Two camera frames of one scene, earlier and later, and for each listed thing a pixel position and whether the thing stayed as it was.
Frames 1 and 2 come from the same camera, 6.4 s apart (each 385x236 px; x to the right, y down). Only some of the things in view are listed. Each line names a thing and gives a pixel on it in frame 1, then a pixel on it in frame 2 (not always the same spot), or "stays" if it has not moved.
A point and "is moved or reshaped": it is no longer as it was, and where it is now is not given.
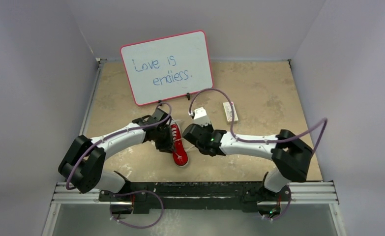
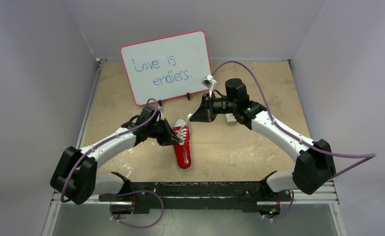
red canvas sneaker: (179, 151) is moved or reshaped
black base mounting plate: (144, 197) stays
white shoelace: (174, 132) is moved or reshaped
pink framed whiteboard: (165, 68) stays
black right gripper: (190, 136) → (207, 107)
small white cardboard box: (228, 112) stays
